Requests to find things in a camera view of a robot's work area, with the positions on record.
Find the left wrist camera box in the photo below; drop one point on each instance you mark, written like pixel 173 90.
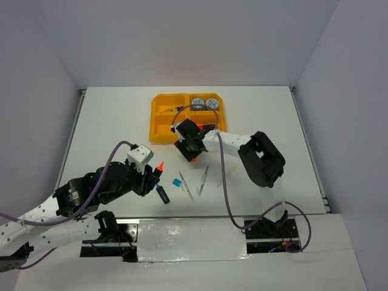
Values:
pixel 140 156

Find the orange four-compartment organizer tray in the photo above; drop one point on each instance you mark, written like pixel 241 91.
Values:
pixel 160 123

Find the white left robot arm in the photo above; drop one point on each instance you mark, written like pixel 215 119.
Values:
pixel 71 214

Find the black highlighter orange tip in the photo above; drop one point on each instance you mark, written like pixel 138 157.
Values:
pixel 158 170

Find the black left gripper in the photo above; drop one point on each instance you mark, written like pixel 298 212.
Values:
pixel 148 180

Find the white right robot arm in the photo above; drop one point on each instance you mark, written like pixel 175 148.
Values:
pixel 262 161

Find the small glue bottle blue cap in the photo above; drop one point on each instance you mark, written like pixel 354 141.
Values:
pixel 166 109

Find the green clear pen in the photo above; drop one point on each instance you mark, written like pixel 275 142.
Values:
pixel 185 185

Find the black highlighter blue tip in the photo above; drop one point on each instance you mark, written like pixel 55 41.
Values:
pixel 162 194

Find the blue clear pen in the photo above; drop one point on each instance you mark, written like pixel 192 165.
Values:
pixel 203 181

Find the black mounting rail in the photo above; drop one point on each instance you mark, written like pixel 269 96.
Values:
pixel 124 246

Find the blue highlighter cap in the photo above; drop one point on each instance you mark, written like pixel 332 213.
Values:
pixel 177 182

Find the round blue-white tin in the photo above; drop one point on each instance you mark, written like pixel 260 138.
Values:
pixel 212 103
pixel 197 104

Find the black highlighter pink tip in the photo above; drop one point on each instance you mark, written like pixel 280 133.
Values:
pixel 207 127

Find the yellow clear pen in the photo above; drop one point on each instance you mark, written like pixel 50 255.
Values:
pixel 227 174

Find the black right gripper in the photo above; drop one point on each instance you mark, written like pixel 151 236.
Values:
pixel 180 145

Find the foil-covered base plate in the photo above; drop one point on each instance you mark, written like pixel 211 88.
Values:
pixel 184 240

